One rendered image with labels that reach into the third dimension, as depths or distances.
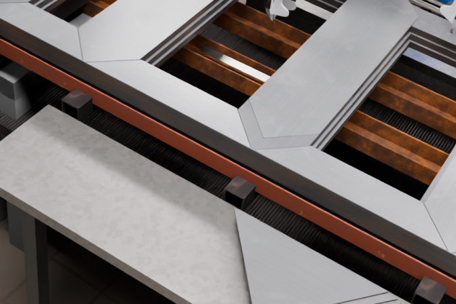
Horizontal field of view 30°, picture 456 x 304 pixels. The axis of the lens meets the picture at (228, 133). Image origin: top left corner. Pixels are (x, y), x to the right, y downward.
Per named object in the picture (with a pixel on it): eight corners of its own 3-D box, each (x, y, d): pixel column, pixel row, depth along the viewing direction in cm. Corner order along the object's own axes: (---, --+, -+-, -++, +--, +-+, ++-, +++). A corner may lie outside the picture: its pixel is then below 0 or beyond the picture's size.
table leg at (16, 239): (25, 252, 258) (13, 83, 212) (9, 243, 260) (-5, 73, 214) (38, 240, 262) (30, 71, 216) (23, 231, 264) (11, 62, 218)
